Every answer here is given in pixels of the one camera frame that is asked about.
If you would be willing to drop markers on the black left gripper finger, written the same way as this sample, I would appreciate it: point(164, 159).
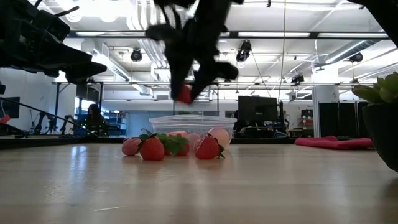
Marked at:
point(59, 56)
point(82, 70)

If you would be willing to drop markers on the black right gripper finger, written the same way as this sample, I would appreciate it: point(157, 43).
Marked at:
point(214, 71)
point(178, 68)

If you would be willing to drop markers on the clear plastic tupperware container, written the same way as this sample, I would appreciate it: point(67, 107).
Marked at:
point(186, 123)

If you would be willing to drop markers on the orange-pink toy peach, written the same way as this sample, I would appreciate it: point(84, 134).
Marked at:
point(220, 135)

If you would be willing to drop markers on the pink peach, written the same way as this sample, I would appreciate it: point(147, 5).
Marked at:
point(130, 147)

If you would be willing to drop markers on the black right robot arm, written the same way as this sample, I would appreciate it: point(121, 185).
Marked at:
point(385, 15)

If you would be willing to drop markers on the black background robot arm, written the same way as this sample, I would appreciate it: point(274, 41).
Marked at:
point(66, 119)

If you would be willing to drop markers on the black hanging screen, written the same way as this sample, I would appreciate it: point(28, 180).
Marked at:
point(88, 91)

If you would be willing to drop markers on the green background plant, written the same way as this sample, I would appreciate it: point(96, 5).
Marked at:
point(184, 112)

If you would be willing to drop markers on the person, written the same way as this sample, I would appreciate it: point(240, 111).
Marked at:
point(94, 121)

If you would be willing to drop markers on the black computer monitor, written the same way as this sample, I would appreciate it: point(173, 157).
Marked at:
point(258, 109)

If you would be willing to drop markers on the cluttered background workbench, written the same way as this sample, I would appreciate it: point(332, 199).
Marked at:
point(264, 127)

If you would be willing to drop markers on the red background object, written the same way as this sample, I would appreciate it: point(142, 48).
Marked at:
point(4, 119)

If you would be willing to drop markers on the black partition panels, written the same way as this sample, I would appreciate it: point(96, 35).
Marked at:
point(342, 119)

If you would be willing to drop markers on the red folded towel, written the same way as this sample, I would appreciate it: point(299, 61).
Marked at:
point(334, 143)

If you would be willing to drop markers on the potted succulent, black pot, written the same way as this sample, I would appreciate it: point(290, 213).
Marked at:
point(382, 133)

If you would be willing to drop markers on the black wall screen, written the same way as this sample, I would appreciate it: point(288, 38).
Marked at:
point(11, 107)

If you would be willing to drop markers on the black aluminium rig frame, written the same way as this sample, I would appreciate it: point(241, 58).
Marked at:
point(62, 142)

